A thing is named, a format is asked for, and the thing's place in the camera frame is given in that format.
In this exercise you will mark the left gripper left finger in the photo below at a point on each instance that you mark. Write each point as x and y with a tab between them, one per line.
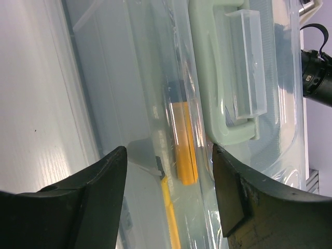
80	211

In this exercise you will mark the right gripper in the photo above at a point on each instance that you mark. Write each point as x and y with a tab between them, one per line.
316	70

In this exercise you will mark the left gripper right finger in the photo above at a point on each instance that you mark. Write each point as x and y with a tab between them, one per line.
257	211

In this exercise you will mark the green toolbox with clear lid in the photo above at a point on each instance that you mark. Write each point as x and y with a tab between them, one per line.
236	64

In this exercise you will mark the yellow handled screwdriver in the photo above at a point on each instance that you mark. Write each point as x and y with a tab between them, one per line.
186	164

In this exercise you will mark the orange handled screwdriver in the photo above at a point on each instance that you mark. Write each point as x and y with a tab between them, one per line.
169	208

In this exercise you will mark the aluminium frame rail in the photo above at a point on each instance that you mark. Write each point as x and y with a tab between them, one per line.
312	183

